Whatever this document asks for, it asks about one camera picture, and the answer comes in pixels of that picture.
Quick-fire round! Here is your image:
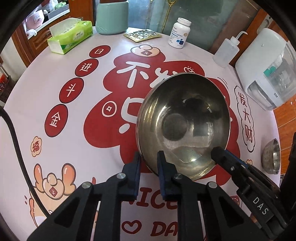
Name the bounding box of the mint green canister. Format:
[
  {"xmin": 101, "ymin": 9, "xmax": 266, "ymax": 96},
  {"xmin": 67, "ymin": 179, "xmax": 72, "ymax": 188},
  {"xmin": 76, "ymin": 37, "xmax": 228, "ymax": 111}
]
[{"xmin": 95, "ymin": 1, "xmax": 129, "ymax": 35}]

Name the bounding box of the clear squeeze bottle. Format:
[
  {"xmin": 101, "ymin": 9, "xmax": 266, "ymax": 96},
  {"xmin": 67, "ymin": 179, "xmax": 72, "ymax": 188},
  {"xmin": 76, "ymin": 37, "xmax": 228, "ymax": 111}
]
[{"xmin": 213, "ymin": 31, "xmax": 248, "ymax": 68}]

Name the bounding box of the small stainless steel bowl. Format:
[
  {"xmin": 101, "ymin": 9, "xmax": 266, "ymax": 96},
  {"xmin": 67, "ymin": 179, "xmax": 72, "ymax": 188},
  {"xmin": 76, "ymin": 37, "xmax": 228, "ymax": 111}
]
[{"xmin": 261, "ymin": 138, "xmax": 280, "ymax": 175}]

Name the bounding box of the white countertop sterilizer box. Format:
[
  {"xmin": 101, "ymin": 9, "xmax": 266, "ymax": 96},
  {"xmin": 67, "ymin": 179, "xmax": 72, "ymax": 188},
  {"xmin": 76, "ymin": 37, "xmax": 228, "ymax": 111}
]
[{"xmin": 235, "ymin": 28, "xmax": 295, "ymax": 110}]

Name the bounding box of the printed pink tablecloth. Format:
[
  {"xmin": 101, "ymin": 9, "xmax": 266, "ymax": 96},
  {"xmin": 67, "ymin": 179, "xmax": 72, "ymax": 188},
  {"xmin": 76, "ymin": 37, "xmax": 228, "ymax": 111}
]
[{"xmin": 1, "ymin": 33, "xmax": 279, "ymax": 240}]

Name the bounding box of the pink steel-lined bowl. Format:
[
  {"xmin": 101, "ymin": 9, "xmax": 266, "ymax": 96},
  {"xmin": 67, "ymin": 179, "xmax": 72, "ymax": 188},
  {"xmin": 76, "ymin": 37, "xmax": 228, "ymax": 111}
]
[{"xmin": 136, "ymin": 73, "xmax": 231, "ymax": 181}]

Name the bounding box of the white pill bottle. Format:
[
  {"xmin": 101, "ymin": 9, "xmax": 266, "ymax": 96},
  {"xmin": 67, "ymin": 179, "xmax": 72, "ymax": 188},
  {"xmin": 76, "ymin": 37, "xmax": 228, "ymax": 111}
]
[{"xmin": 168, "ymin": 18, "xmax": 192, "ymax": 49}]

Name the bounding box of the wooden cabinet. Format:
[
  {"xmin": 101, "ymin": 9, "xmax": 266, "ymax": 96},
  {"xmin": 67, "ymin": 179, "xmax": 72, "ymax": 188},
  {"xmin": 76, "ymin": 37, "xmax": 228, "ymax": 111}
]
[{"xmin": 273, "ymin": 95, "xmax": 296, "ymax": 174}]

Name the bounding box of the gold ornament stand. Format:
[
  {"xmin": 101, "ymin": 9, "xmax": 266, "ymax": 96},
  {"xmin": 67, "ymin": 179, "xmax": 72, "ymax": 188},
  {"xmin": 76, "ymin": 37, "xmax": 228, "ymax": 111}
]
[{"xmin": 145, "ymin": 0, "xmax": 178, "ymax": 33}]

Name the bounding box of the black cable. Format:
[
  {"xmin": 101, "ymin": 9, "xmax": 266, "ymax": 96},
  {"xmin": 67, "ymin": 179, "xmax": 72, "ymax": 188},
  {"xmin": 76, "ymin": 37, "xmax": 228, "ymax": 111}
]
[{"xmin": 0, "ymin": 107, "xmax": 51, "ymax": 218}]

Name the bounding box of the green tissue pack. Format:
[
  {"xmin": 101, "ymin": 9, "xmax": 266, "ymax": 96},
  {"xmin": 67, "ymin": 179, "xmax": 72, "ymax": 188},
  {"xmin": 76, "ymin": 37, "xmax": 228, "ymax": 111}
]
[{"xmin": 47, "ymin": 18, "xmax": 93, "ymax": 55}]

